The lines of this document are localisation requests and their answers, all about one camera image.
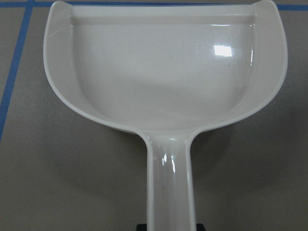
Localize beige plastic dustpan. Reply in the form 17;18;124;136
43;0;288;231

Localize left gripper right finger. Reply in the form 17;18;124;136
196;223;206;231

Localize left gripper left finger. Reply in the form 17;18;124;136
136;224;147;231

